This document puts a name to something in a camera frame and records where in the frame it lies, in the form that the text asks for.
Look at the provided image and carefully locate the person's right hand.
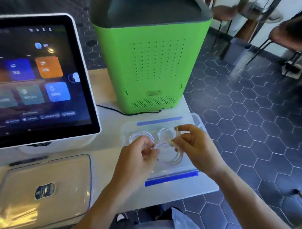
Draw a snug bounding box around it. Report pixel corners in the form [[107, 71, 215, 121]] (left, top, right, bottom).
[[173, 124, 227, 178]]

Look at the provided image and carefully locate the white cable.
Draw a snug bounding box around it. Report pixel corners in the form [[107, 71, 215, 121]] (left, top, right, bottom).
[[154, 126, 185, 166], [129, 131, 155, 149], [156, 127, 177, 142]]

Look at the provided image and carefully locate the black power cord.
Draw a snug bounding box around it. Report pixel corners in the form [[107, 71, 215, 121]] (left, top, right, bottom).
[[95, 104, 164, 116]]

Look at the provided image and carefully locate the round wooden table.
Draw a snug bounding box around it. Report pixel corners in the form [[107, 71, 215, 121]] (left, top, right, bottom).
[[233, 0, 284, 43]]

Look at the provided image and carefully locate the grey waste bin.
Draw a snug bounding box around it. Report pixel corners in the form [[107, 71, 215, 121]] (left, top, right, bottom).
[[222, 37, 252, 66]]

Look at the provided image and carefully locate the person's right forearm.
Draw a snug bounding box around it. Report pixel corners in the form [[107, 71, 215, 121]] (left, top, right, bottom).
[[207, 169, 291, 229]]

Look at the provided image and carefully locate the white touchscreen terminal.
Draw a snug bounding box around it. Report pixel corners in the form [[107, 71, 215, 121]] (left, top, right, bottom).
[[0, 13, 102, 155]]

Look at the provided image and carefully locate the person's left forearm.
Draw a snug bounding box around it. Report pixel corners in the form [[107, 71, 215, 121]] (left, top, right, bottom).
[[73, 182, 134, 229]]

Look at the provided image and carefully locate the black frame glass lantern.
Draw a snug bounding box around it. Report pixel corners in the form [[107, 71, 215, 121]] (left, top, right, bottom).
[[245, 0, 279, 18]]

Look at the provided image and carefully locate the black pen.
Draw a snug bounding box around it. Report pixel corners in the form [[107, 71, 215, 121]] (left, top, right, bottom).
[[9, 155, 49, 167]]

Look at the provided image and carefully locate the green cabinet machine grey top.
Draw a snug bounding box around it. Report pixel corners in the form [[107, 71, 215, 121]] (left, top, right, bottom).
[[90, 0, 214, 115]]

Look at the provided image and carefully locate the clear plastic lid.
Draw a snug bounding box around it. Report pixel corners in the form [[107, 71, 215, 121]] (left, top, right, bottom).
[[0, 154, 92, 229]]

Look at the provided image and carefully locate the clear container with blue clips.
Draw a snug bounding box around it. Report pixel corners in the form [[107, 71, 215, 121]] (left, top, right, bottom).
[[121, 113, 209, 187]]

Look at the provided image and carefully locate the person's left hand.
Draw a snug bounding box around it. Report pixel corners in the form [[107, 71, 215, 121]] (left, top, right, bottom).
[[110, 136, 160, 190]]

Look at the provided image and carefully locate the orange brown chair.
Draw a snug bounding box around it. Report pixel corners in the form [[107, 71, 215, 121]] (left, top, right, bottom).
[[210, 4, 239, 50]]

